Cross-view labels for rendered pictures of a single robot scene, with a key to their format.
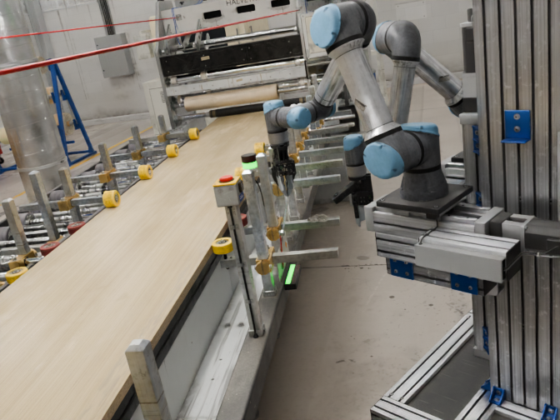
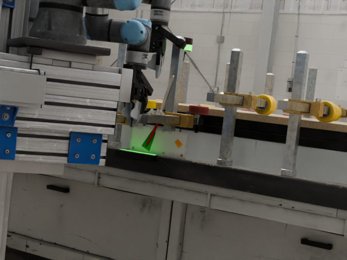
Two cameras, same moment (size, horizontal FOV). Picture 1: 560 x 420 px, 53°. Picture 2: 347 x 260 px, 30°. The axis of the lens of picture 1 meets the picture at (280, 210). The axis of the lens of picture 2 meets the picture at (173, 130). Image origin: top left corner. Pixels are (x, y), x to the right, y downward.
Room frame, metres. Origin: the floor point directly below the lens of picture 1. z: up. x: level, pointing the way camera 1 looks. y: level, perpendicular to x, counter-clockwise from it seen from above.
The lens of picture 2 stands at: (2.87, -2.37, 0.94)
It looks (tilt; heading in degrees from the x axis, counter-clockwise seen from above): 3 degrees down; 107
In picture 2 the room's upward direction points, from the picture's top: 6 degrees clockwise
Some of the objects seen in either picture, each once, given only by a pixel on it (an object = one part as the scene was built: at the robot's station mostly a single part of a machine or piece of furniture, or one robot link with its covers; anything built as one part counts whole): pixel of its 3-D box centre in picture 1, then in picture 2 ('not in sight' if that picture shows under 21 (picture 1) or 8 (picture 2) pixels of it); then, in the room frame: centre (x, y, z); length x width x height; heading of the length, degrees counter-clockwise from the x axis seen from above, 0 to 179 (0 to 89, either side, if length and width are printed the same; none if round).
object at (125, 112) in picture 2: (362, 217); (126, 113); (2.06, -0.31, 0.86); 0.06 x 0.03 x 0.09; 78
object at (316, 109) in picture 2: not in sight; (302, 107); (2.62, -0.07, 0.95); 0.13 x 0.06 x 0.05; 168
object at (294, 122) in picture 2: (288, 179); (295, 119); (2.60, -0.07, 0.90); 0.03 x 0.03 x 0.48; 78
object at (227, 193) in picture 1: (228, 192); not in sight; (1.61, 0.14, 1.18); 0.07 x 0.07 x 0.08; 78
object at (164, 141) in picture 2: (282, 255); (158, 142); (2.08, 0.02, 0.75); 0.26 x 0.01 x 0.10; 168
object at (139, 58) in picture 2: (356, 169); (137, 59); (2.08, -0.31, 1.05); 0.08 x 0.08 x 0.05
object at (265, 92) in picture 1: (255, 94); not in sight; (4.77, 0.04, 1.05); 1.43 x 0.12 x 0.12; 78
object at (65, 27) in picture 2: not in sight; (59, 24); (2.05, -0.83, 1.09); 0.15 x 0.15 x 0.10
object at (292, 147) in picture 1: (295, 164); not in sight; (2.84, -0.12, 0.90); 0.03 x 0.03 x 0.48; 78
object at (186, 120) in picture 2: (274, 228); (175, 119); (2.13, 0.03, 0.85); 0.13 x 0.06 x 0.05; 168
